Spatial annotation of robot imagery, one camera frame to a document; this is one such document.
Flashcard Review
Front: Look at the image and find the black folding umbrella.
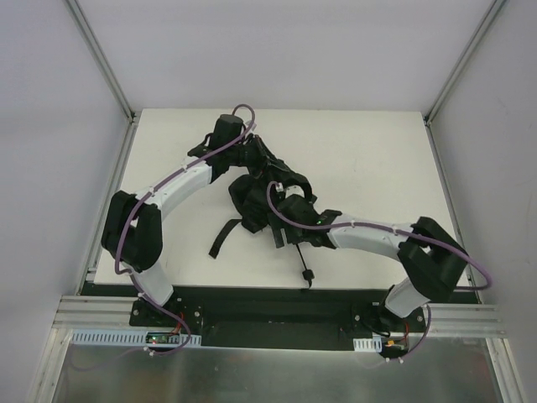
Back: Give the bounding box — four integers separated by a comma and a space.
208, 136, 316, 290

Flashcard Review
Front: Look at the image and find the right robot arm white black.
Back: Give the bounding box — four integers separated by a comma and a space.
268, 195, 467, 332

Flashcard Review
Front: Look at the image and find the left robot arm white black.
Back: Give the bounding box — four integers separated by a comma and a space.
101, 113, 256, 306

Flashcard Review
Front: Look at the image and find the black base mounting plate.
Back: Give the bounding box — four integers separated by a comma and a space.
79, 283, 482, 349

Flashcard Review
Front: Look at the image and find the right circuit board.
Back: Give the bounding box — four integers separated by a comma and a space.
382, 338, 409, 350

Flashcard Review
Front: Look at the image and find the circuit board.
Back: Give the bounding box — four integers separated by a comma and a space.
146, 332, 180, 345
382, 338, 409, 350

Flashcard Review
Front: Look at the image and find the left circuit board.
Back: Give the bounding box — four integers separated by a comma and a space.
146, 332, 180, 345

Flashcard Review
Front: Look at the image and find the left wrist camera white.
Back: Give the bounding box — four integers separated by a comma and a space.
244, 120, 257, 135

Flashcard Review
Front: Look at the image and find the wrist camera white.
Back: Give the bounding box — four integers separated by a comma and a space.
274, 183, 300, 198
244, 120, 257, 135

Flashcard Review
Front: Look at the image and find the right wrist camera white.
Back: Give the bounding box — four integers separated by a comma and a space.
274, 183, 300, 198

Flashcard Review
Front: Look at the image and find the left aluminium frame post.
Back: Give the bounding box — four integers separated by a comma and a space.
62, 0, 142, 123

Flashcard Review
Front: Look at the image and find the aluminium frame post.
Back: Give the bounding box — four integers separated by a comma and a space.
423, 0, 509, 127
62, 0, 142, 123

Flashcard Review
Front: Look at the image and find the right white cable duct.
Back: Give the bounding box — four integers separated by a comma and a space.
352, 338, 387, 353

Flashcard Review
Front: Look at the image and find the white cable duct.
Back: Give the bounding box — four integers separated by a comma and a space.
71, 330, 201, 348
352, 338, 387, 353

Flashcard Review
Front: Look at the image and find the aluminium cross rail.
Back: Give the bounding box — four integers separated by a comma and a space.
52, 295, 139, 331

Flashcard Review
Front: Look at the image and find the left white cable duct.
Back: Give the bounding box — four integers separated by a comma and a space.
71, 330, 201, 348

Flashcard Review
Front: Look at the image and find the right aluminium frame post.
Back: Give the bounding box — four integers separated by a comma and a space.
423, 0, 509, 127

